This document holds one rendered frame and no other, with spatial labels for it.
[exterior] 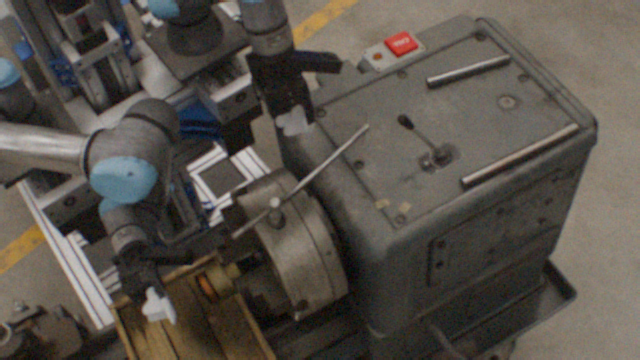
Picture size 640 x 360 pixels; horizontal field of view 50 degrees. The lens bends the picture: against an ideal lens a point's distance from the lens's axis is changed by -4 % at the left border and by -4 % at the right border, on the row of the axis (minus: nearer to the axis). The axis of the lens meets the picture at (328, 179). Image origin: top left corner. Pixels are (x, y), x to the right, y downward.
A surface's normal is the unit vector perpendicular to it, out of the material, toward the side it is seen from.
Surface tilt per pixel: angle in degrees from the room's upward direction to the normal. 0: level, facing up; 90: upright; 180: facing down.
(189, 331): 0
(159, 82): 0
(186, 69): 0
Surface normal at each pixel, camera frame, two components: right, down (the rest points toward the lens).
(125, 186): -0.14, 0.82
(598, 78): -0.08, -0.57
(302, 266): 0.32, 0.16
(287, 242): 0.17, -0.16
